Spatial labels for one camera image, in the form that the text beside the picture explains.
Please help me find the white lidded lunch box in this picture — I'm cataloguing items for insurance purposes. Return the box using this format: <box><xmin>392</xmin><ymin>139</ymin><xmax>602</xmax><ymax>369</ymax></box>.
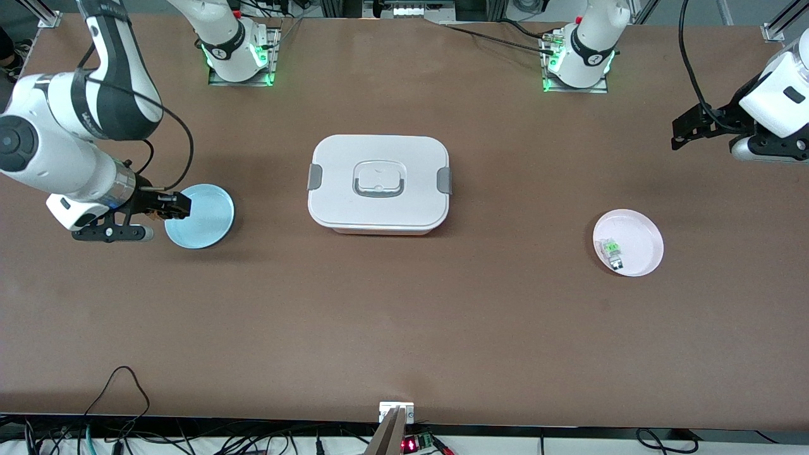
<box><xmin>307</xmin><ymin>134</ymin><xmax>453</xmax><ymax>236</ymax></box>

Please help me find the light blue plate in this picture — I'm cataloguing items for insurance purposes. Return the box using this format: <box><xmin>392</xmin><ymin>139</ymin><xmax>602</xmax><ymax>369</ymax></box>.
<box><xmin>164</xmin><ymin>184</ymin><xmax>236</xmax><ymax>250</ymax></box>

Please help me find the pink plate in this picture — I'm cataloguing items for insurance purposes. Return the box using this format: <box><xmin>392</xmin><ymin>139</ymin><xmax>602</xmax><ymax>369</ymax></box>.
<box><xmin>592</xmin><ymin>209</ymin><xmax>665</xmax><ymax>277</ymax></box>

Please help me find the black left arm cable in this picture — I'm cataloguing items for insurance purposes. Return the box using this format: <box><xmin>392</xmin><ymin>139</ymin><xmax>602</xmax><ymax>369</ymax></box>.
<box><xmin>679</xmin><ymin>0</ymin><xmax>751</xmax><ymax>135</ymax></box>

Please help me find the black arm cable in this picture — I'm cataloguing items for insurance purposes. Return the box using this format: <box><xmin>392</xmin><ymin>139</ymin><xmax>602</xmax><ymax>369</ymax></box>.
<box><xmin>679</xmin><ymin>0</ymin><xmax>751</xmax><ymax>135</ymax></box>
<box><xmin>76</xmin><ymin>47</ymin><xmax>195</xmax><ymax>191</ymax></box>

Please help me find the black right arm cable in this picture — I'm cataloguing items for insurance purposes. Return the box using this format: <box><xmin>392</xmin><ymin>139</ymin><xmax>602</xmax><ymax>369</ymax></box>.
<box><xmin>76</xmin><ymin>47</ymin><xmax>195</xmax><ymax>191</ymax></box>

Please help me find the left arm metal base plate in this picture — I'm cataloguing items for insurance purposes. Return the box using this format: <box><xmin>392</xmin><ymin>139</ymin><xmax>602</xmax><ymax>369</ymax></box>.
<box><xmin>542</xmin><ymin>32</ymin><xmax>609</xmax><ymax>94</ymax></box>

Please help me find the aluminium frame profile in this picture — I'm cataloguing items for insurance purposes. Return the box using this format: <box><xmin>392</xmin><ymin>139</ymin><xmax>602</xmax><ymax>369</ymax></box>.
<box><xmin>761</xmin><ymin>0</ymin><xmax>809</xmax><ymax>43</ymax></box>
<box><xmin>13</xmin><ymin>0</ymin><xmax>63</xmax><ymax>28</ymax></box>

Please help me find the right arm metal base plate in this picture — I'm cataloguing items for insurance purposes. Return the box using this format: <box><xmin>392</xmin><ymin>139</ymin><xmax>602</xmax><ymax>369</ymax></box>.
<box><xmin>208</xmin><ymin>25</ymin><xmax>283</xmax><ymax>87</ymax></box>

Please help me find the black looped cable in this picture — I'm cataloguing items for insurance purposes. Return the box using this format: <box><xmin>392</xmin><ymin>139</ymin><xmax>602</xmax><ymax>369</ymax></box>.
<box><xmin>82</xmin><ymin>366</ymin><xmax>151</xmax><ymax>443</ymax></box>

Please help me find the black cable across table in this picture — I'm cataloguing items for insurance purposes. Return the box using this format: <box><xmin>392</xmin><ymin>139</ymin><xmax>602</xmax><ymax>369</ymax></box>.
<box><xmin>436</xmin><ymin>19</ymin><xmax>558</xmax><ymax>55</ymax></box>

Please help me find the tangled black cable bundle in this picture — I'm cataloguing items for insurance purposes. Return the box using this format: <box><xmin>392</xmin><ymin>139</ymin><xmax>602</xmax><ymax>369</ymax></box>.
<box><xmin>0</xmin><ymin>416</ymin><xmax>380</xmax><ymax>455</ymax></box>

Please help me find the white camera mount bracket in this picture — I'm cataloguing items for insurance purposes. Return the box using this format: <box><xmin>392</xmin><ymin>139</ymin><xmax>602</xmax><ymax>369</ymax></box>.
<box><xmin>379</xmin><ymin>402</ymin><xmax>415</xmax><ymax>424</ymax></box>

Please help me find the grey camera support bar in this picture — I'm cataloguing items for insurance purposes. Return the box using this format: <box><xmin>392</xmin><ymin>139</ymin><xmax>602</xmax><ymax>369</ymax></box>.
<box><xmin>365</xmin><ymin>408</ymin><xmax>409</xmax><ymax>455</ymax></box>

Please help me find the black coiled cable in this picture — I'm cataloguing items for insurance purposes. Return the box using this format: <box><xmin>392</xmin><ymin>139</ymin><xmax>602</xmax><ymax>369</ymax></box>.
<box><xmin>636</xmin><ymin>428</ymin><xmax>700</xmax><ymax>455</ymax></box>

